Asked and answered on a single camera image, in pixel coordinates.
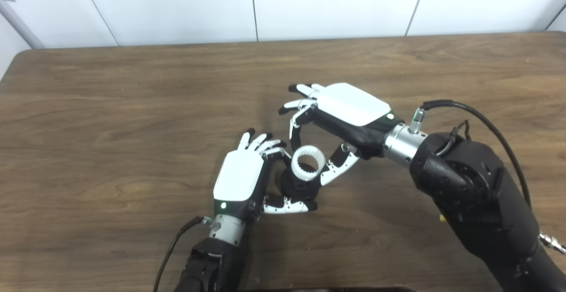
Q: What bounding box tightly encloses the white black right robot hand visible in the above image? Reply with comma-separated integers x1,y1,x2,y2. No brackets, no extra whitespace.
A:
278,83,404,186

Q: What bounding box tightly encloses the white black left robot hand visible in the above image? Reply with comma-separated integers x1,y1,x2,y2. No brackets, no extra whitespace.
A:
213,128,318,222

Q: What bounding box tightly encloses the round black part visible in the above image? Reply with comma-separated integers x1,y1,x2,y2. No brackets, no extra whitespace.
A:
281,168,322,204

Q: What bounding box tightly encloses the white toothed ring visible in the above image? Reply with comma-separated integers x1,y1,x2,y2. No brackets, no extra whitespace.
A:
291,146,327,182

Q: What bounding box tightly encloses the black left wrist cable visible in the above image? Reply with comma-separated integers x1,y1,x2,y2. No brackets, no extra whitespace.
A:
153,216,217,292

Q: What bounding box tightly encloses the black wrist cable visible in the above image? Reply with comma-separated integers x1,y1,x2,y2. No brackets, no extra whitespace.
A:
153,216,217,292
409,100,566,255

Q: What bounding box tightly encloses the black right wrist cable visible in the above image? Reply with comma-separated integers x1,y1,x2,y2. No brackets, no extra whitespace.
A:
409,100,566,255

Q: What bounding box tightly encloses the gray wall corner post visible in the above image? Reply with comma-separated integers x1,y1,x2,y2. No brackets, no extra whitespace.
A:
0,0,45,49

